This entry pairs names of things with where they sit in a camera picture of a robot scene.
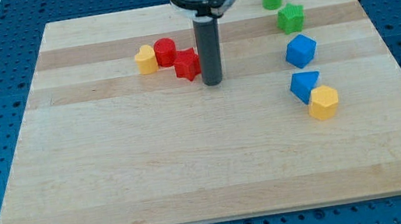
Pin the yellow hexagon block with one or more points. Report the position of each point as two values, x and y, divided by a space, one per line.
323 103

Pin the red star block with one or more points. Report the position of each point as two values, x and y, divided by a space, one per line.
187 64

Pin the yellow heart block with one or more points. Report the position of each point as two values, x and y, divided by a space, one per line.
146 60

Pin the red cylinder block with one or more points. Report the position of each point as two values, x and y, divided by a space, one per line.
165 51

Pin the wooden board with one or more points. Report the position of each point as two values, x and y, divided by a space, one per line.
101 144

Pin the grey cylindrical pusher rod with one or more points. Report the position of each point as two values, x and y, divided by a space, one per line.
208 47

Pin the blue triangle block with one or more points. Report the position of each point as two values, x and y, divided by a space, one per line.
302 84

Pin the blue cube block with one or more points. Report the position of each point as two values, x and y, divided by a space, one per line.
300 51

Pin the green star block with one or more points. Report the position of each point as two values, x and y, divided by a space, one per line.
291 18

